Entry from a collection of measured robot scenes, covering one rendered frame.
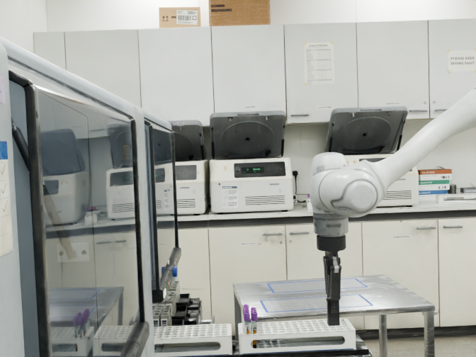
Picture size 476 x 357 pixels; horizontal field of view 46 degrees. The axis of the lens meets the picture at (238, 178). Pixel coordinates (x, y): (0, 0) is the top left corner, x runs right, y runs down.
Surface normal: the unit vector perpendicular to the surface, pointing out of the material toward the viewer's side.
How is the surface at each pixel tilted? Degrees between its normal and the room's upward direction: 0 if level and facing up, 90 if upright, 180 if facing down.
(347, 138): 142
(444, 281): 90
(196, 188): 90
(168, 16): 89
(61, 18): 90
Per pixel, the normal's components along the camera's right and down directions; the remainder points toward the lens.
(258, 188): 0.04, 0.05
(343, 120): 0.04, 0.82
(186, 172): -0.03, -0.47
